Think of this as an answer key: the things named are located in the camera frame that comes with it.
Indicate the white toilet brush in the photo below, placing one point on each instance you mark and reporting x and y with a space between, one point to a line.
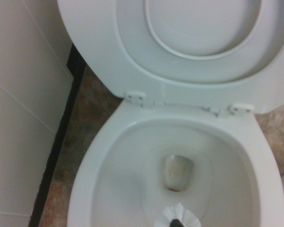
179 212

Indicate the white toilet bowl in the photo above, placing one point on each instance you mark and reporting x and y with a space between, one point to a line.
97 165

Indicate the white toilet seat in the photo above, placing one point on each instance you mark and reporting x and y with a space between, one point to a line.
97 59

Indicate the black baseboard along panelled wall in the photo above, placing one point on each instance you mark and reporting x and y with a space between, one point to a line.
59 132

